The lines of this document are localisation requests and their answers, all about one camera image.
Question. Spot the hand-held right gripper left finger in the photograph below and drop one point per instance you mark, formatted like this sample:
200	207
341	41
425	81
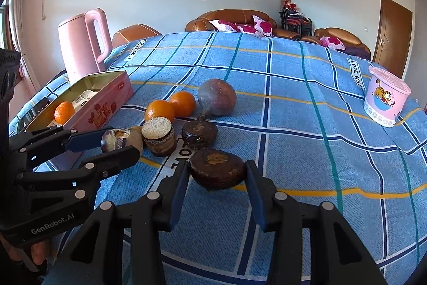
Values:
178	195

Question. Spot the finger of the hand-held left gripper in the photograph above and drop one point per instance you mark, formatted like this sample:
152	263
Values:
113	159
86	139

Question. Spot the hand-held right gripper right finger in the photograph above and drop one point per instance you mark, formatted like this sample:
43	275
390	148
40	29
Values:
256	198

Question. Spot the long purple sugar cane piece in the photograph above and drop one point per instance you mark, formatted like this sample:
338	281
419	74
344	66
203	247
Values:
121	138

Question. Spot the pink tin box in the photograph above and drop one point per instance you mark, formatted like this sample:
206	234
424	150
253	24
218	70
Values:
103	108

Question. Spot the short sugar cane piece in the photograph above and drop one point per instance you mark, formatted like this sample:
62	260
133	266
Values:
160	136

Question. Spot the orange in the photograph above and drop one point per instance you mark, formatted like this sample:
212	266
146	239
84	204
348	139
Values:
64	112
182	103
159	109

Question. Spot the person's left hand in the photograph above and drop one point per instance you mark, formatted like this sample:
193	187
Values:
37	253

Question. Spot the printed paper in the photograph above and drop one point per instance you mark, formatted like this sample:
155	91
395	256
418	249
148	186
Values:
81	99

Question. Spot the dark brown fruit with stem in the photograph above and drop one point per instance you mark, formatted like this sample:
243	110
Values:
199	134

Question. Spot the blue plaid blanket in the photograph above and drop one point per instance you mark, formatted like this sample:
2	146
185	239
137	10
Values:
300	138

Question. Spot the pink electric kettle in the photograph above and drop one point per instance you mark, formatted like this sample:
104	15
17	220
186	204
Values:
80	48

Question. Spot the purple round fruit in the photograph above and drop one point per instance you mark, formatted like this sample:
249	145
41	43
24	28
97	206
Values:
216	96

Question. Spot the orange-brown leather chair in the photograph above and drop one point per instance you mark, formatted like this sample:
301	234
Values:
135	33

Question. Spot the pink cartoon cup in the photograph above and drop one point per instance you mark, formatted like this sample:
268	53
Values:
385	98

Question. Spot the white red floral pillow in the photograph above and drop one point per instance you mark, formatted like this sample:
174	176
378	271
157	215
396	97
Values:
333	43
248	29
263	25
223	25

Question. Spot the purple cloth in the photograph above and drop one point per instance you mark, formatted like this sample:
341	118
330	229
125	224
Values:
357	51

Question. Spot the stacked dark chairs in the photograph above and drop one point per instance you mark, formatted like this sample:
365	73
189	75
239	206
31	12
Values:
295	23

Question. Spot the long brown leather sofa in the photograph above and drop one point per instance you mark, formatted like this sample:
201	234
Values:
233	16

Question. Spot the brown leather armchair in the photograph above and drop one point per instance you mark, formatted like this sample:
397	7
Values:
340	34

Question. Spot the brown wooden door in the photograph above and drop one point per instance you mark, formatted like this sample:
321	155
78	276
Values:
392	38

